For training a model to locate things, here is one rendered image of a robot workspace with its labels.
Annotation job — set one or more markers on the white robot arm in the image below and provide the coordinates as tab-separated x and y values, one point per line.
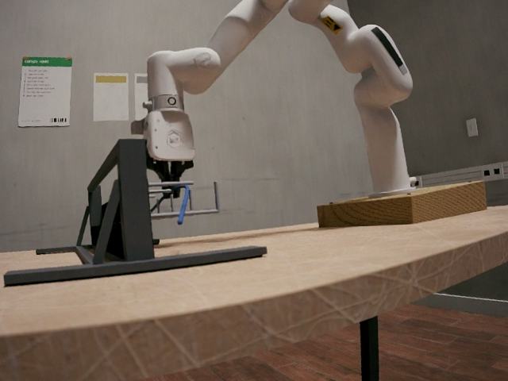
357	51

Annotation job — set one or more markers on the dark blue network cable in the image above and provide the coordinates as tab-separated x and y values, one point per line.
183	208

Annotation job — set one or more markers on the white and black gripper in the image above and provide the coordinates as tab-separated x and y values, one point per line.
170	138

